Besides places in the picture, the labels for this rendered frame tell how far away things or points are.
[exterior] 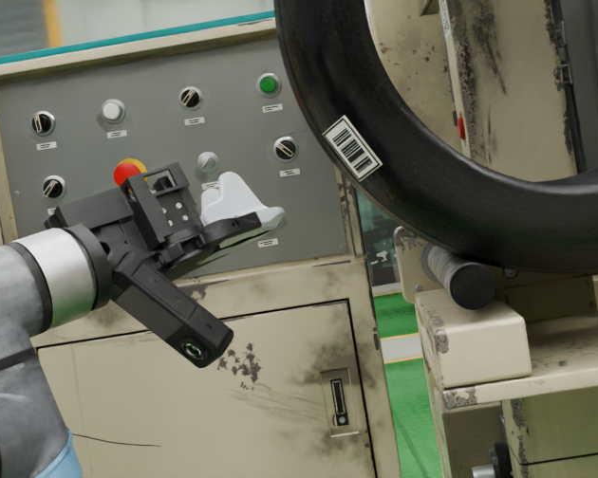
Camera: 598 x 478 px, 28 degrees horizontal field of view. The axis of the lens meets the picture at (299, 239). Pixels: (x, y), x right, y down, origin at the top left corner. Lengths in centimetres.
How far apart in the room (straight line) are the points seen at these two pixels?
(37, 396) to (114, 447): 94
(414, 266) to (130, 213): 59
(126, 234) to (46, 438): 19
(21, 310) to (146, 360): 90
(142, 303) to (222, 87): 88
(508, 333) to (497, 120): 43
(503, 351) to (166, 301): 36
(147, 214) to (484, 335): 37
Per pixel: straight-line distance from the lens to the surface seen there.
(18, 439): 87
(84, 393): 183
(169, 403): 181
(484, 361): 117
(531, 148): 154
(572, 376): 119
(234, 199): 104
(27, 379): 90
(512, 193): 115
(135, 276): 97
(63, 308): 93
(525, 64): 154
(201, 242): 98
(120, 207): 99
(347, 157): 117
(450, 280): 117
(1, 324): 90
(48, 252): 93
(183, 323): 97
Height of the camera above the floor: 103
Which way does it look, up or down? 3 degrees down
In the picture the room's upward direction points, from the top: 9 degrees counter-clockwise
